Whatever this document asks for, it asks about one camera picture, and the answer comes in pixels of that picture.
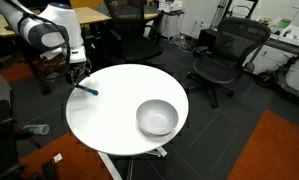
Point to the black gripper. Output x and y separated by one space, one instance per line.
79 68

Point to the teal and black marker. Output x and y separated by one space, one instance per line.
89 90

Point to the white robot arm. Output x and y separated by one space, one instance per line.
60 20

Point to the white round bowl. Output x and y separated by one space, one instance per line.
157 116

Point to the black highback office chair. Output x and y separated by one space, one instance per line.
135 46

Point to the light wooden desk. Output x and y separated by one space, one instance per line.
89 15

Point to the clear plastic bottle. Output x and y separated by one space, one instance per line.
39 129

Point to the small white paper scrap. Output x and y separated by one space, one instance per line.
57 158

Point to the white metal table base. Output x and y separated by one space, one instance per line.
107 165

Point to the narrow wooden desk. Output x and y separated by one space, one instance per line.
149 16

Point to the white low cabinet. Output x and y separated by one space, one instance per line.
172 25

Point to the white device box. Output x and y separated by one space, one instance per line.
170 6

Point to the black computer tower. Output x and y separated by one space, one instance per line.
209 38

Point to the black mesh office chair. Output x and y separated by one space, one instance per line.
222 66

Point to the black kick scooter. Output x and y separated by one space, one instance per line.
265 78

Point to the green desk item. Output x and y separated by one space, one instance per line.
284 23

